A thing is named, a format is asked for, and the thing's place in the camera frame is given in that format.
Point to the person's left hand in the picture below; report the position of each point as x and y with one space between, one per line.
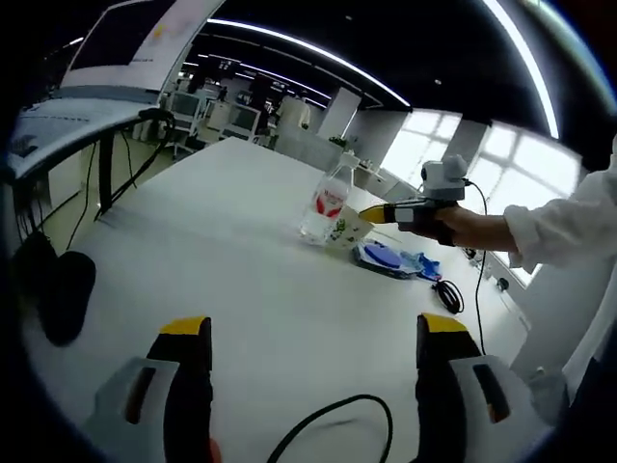
216 453

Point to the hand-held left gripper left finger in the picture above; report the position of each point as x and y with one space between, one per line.
188 386

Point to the clear water bottle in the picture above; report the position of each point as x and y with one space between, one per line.
328 198

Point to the person's right hand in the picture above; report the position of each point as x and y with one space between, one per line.
465 226

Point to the black round device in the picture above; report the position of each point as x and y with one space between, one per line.
502 283

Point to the small blue plastic packet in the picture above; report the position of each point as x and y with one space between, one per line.
424 265

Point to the grey partition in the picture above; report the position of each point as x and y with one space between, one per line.
308 147

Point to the person's body clothing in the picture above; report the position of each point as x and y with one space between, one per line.
590 337

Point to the row of white office chairs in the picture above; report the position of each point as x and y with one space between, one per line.
188 108

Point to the potted green plant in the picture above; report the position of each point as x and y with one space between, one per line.
342 143

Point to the paper cup green print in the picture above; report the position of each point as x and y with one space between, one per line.
349 232

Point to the long ceiling light strip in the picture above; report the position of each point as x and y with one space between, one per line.
530 62
308 48

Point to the black bag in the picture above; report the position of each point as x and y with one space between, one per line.
67 299

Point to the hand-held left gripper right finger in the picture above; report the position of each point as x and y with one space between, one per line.
443 386

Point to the white monitor stand shelf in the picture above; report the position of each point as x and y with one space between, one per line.
62 125

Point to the black stand legs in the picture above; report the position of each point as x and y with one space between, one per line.
106 173

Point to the large bright window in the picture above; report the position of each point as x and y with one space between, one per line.
419 144
525 164

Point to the wet wipes packet blue lid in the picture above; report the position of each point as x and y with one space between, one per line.
381 255

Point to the white table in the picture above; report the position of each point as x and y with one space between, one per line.
241 289

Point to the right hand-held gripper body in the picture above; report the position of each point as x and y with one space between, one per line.
443 181

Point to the computer monitor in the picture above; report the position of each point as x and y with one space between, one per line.
125 43

